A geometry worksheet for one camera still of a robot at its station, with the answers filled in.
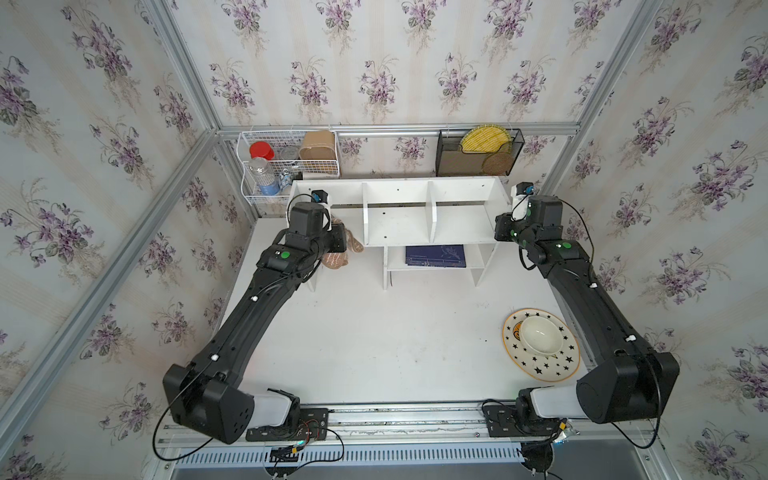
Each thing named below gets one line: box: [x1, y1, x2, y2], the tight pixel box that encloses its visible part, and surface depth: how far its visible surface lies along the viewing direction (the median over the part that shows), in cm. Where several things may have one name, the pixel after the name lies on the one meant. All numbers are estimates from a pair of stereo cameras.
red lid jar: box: [249, 141, 275, 161], surface depth 93 cm
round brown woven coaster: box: [482, 152, 514, 176], surface depth 98 cm
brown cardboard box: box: [298, 130, 337, 160], surface depth 92 cm
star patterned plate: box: [502, 308, 581, 382], surface depth 85 cm
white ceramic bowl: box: [520, 315, 564, 357], surface depth 86 cm
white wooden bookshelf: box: [286, 177, 512, 293], surface depth 86 cm
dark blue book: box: [405, 244, 467, 268], surface depth 92 cm
